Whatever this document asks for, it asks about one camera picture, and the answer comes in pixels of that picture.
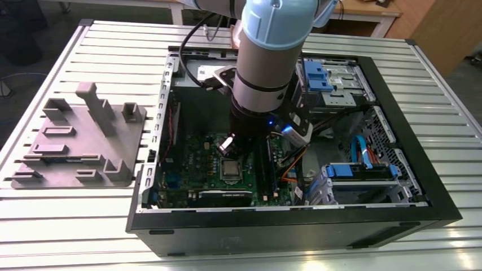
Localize thin red wire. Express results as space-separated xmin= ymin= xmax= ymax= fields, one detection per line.
xmin=166 ymin=98 xmax=180 ymax=163

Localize black sleeved cable bundle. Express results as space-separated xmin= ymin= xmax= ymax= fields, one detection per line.
xmin=278 ymin=104 xmax=378 ymax=169

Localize metal disk bay cage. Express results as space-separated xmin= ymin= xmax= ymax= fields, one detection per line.
xmin=292 ymin=58 xmax=378 ymax=122

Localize black open PC case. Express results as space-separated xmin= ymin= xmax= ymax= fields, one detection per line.
xmin=126 ymin=45 xmax=463 ymax=257

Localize brown wooden cabinet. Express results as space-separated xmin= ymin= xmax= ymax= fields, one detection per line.
xmin=387 ymin=0 xmax=482 ymax=77

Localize green motherboard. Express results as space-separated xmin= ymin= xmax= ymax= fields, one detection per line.
xmin=158 ymin=132 xmax=295 ymax=208

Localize wooden desk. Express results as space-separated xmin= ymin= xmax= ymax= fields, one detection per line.
xmin=328 ymin=0 xmax=403 ymax=37

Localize black RAM slot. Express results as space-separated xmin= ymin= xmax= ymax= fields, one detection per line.
xmin=255 ymin=146 xmax=266 ymax=198

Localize black office chair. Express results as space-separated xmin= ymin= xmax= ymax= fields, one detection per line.
xmin=0 ymin=0 xmax=48 ymax=67

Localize metal disk bay frame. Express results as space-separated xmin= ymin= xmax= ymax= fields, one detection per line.
xmin=307 ymin=166 xmax=430 ymax=207

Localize grey parts rack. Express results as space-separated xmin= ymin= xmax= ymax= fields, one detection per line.
xmin=9 ymin=81 xmax=148 ymax=189

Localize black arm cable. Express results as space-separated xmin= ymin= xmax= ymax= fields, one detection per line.
xmin=179 ymin=16 xmax=216 ymax=91

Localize small silver wrist camera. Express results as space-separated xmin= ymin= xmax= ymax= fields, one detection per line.
xmin=216 ymin=137 xmax=236 ymax=155

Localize black disk in blue carrier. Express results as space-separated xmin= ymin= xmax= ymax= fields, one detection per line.
xmin=323 ymin=162 xmax=401 ymax=181

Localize green RAM stick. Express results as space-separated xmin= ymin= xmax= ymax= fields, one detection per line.
xmin=40 ymin=156 xmax=84 ymax=165

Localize blue disk carrier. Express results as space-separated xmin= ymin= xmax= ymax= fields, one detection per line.
xmin=303 ymin=60 xmax=336 ymax=93

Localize orange wires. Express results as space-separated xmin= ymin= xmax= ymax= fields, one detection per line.
xmin=280 ymin=163 xmax=302 ymax=184

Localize grey power supply unit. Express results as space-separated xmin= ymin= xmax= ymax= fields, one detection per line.
xmin=172 ymin=59 xmax=238 ymax=133

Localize metal socket cover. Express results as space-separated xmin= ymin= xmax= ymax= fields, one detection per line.
xmin=219 ymin=158 xmax=243 ymax=181

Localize black RAM stick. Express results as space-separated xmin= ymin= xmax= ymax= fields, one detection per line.
xmin=264 ymin=138 xmax=280 ymax=197

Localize black graphics card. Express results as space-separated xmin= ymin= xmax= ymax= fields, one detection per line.
xmin=198 ymin=189 xmax=254 ymax=208

